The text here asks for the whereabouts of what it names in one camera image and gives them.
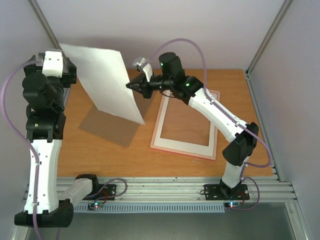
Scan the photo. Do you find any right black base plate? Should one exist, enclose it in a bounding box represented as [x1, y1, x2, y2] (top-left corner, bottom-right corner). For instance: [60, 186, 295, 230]
[203, 183, 250, 201]

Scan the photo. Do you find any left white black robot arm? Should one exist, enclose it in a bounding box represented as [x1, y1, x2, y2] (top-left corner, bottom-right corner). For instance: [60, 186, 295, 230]
[14, 49, 101, 228]

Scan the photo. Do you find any pink wooden picture frame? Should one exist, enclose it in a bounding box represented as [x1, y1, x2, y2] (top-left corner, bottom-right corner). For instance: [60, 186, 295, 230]
[149, 88, 221, 162]

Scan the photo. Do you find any left small circuit board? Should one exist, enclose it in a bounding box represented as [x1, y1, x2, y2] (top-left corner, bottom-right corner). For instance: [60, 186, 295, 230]
[87, 202, 104, 211]

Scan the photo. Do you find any wrist white camera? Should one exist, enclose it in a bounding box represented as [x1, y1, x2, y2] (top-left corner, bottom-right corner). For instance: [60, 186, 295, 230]
[42, 49, 64, 78]
[132, 57, 154, 82]

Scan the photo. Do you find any right small circuit board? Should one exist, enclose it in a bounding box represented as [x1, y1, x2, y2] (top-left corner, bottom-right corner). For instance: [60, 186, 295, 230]
[224, 201, 242, 210]

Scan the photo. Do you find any right aluminium corner post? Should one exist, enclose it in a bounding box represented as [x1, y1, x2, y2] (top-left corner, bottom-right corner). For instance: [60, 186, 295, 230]
[244, 0, 293, 76]

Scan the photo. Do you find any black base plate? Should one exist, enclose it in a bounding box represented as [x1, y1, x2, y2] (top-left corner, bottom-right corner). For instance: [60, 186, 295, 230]
[203, 183, 250, 201]
[92, 184, 117, 201]

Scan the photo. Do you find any small circuit board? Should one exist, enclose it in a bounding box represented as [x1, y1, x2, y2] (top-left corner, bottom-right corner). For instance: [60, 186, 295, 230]
[87, 202, 104, 211]
[224, 201, 242, 210]

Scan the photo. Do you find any white mat board passepartout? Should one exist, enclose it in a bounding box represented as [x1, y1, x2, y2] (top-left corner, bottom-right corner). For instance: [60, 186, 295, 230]
[150, 90, 218, 161]

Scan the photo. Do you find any aluminium corner post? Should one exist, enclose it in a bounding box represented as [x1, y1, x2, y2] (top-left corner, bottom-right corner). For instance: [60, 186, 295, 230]
[244, 0, 293, 76]
[27, 0, 75, 76]

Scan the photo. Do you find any brown cardboard backing board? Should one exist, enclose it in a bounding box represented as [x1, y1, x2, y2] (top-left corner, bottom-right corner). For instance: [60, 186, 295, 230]
[79, 106, 140, 147]

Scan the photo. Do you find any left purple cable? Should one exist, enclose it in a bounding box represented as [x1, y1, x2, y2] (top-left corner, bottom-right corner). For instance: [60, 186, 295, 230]
[0, 65, 129, 240]

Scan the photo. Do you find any aluminium front rail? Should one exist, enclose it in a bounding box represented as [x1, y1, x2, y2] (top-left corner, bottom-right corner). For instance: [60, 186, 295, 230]
[22, 176, 298, 202]

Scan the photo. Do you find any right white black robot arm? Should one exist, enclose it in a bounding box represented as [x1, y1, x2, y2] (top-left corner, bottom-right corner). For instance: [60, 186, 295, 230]
[126, 52, 259, 199]

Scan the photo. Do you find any sunset landscape photo white border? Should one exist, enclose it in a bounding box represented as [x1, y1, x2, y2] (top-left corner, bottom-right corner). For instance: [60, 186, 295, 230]
[60, 43, 145, 125]

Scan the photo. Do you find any left aluminium corner post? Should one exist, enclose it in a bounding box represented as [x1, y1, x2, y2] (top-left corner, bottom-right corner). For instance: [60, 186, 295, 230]
[27, 0, 75, 76]

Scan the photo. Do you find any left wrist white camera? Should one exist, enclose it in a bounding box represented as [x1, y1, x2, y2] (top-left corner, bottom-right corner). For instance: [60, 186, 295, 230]
[42, 49, 64, 78]

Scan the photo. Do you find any grey slotted cable duct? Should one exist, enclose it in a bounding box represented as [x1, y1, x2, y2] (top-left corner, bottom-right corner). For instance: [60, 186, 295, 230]
[74, 202, 225, 214]

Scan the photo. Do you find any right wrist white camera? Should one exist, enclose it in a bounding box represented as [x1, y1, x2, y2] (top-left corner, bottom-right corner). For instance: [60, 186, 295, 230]
[132, 57, 154, 82]

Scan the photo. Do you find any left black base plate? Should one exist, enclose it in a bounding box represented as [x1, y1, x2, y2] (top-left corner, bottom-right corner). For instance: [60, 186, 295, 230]
[92, 184, 117, 201]

